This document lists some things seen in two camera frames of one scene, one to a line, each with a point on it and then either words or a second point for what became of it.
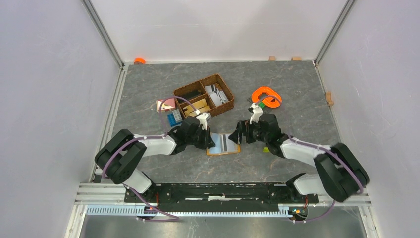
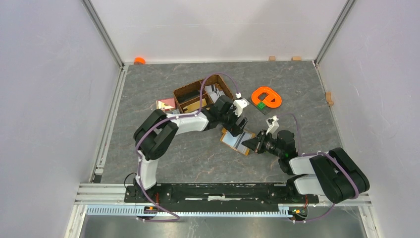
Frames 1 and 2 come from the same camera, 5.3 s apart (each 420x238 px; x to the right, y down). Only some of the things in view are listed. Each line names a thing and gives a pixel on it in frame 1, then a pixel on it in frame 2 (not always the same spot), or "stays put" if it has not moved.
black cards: [188, 96] stays put
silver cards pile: [217, 96] stays put
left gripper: [208, 142] to [236, 130]
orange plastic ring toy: [273, 100] stays put
